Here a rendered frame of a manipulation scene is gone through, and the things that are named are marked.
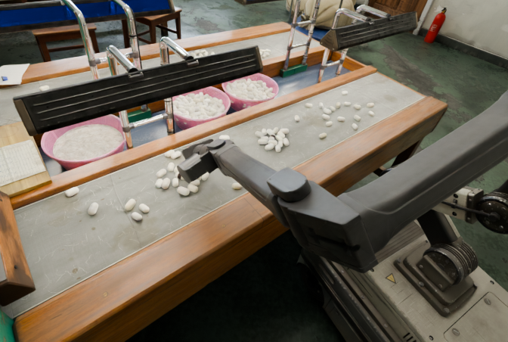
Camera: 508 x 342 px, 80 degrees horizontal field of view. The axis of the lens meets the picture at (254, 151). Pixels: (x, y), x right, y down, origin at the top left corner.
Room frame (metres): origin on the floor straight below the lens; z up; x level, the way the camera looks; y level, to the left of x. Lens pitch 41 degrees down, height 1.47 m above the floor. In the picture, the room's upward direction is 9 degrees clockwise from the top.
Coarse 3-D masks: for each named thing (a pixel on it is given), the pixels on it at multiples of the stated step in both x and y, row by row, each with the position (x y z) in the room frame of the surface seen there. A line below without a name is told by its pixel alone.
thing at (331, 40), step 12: (360, 24) 1.25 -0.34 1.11; (384, 24) 1.36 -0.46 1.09; (396, 24) 1.42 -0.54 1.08; (408, 24) 1.49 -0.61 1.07; (324, 36) 1.15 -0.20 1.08; (336, 36) 1.14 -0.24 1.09; (348, 36) 1.18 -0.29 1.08; (360, 36) 1.23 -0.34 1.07; (372, 36) 1.28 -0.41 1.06; (384, 36) 1.34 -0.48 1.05; (336, 48) 1.11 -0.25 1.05
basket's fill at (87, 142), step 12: (72, 132) 0.80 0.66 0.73; (84, 132) 0.81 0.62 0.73; (96, 132) 0.82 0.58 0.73; (108, 132) 0.82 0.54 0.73; (60, 144) 0.73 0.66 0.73; (72, 144) 0.74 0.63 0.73; (84, 144) 0.74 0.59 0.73; (96, 144) 0.75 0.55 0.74; (108, 144) 0.76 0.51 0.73; (60, 156) 0.68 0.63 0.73; (72, 156) 0.68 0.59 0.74; (84, 156) 0.69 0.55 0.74; (96, 156) 0.70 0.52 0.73
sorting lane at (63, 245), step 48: (336, 96) 1.33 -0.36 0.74; (384, 96) 1.41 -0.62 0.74; (192, 144) 0.82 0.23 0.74; (240, 144) 0.86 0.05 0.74; (336, 144) 0.95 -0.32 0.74; (96, 192) 0.55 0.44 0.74; (144, 192) 0.57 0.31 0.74; (192, 192) 0.60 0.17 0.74; (240, 192) 0.63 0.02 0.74; (48, 240) 0.38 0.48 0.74; (96, 240) 0.40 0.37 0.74; (144, 240) 0.42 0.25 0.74; (48, 288) 0.26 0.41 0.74
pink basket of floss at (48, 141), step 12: (96, 120) 0.87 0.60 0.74; (108, 120) 0.88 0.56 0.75; (120, 120) 0.86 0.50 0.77; (48, 132) 0.74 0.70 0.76; (60, 132) 0.78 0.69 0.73; (120, 132) 0.85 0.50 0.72; (48, 144) 0.71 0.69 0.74; (120, 144) 0.73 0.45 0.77; (48, 156) 0.64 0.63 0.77; (108, 156) 0.69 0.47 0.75; (72, 168) 0.64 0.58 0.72
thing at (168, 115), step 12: (108, 48) 0.71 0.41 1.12; (168, 48) 0.85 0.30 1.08; (180, 48) 0.77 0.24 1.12; (108, 60) 0.73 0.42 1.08; (120, 60) 0.66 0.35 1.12; (168, 60) 0.85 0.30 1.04; (168, 108) 0.83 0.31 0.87; (144, 120) 0.78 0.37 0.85; (168, 120) 0.83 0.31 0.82; (168, 132) 0.84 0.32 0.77; (132, 144) 0.74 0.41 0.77
